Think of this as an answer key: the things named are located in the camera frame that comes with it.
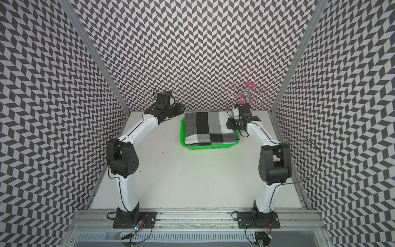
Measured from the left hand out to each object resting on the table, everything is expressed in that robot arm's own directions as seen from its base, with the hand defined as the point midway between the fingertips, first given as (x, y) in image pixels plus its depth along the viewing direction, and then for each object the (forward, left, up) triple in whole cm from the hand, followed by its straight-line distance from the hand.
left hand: (184, 109), depth 92 cm
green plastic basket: (-20, -12, -11) cm, 26 cm away
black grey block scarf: (-8, -14, -9) cm, 18 cm away
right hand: (-7, -29, -8) cm, 30 cm away
